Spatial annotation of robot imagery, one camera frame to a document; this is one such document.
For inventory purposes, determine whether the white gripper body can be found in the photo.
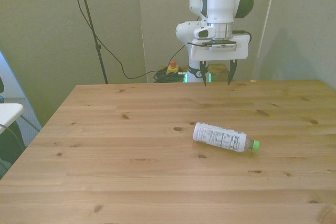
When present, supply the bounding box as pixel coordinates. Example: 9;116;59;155
189;34;250;61

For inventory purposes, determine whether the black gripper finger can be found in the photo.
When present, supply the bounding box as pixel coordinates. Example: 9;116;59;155
199;60;209;88
227;59;237;86

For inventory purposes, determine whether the clear water bottle green cap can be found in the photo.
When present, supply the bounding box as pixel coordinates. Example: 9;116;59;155
193;122;261;153

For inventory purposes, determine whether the yellow emergency stop button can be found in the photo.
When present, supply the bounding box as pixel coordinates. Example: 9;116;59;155
166;61;180;76

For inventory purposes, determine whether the white folding chair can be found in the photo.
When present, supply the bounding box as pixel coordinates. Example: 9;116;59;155
0;102;25;133

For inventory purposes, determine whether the coiled green cable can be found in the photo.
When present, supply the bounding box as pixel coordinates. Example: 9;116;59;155
153;69;185;83

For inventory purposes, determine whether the thin black stand cable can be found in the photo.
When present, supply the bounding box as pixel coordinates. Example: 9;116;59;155
64;0;186;80

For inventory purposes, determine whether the black camera stand pole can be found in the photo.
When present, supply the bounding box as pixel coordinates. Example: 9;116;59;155
74;0;109;84

